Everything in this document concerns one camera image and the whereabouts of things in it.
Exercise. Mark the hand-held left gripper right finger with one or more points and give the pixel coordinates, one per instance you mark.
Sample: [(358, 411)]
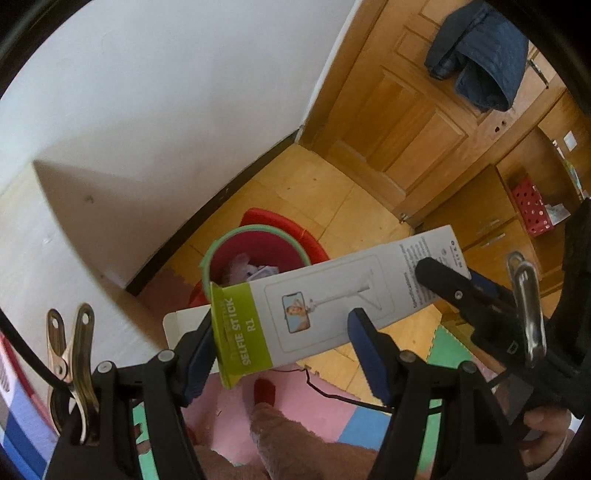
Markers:
[(369, 355)]

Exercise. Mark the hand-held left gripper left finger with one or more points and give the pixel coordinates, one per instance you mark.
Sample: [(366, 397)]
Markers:
[(201, 369)]

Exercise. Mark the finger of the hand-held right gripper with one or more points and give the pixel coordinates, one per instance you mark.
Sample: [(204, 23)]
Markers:
[(489, 285), (443, 281)]

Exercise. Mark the white green cardboard box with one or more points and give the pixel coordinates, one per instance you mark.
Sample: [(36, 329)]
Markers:
[(332, 295)]

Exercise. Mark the red bucket green rim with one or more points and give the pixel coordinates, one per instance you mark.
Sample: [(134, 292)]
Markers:
[(231, 258)]

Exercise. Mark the person's right hand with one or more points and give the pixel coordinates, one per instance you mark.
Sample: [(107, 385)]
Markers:
[(549, 429)]

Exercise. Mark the metal spring clamp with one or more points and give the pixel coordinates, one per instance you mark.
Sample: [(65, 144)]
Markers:
[(69, 364), (531, 318)]

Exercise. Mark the wooden cabinet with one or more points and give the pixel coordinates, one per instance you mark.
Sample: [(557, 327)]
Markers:
[(485, 217)]

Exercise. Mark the red slipper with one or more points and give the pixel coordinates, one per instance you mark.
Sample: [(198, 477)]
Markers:
[(265, 392)]

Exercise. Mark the red perforated basket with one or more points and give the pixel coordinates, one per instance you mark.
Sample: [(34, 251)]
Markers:
[(531, 207)]

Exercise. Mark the colourful foam puzzle mat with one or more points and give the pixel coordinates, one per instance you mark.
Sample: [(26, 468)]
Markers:
[(300, 415)]

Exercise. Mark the white paper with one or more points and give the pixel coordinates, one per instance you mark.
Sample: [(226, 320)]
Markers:
[(556, 213)]

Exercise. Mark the red bin with green rim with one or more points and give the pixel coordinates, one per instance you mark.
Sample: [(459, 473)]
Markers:
[(295, 230)]

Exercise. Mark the dark blue jacket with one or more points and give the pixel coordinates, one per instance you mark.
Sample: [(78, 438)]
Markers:
[(485, 55)]

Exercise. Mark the white wall switch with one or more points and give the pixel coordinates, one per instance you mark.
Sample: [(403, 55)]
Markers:
[(571, 141)]

